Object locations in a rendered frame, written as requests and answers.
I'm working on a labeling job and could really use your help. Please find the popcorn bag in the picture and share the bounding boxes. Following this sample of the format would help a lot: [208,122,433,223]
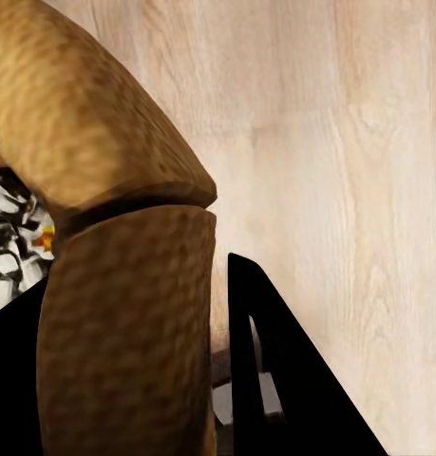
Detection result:
[0,0,218,456]

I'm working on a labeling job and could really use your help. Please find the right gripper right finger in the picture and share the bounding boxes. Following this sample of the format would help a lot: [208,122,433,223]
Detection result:
[227,252,388,456]

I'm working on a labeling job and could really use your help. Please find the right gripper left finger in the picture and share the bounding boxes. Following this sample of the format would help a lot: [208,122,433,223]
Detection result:
[0,275,48,456]

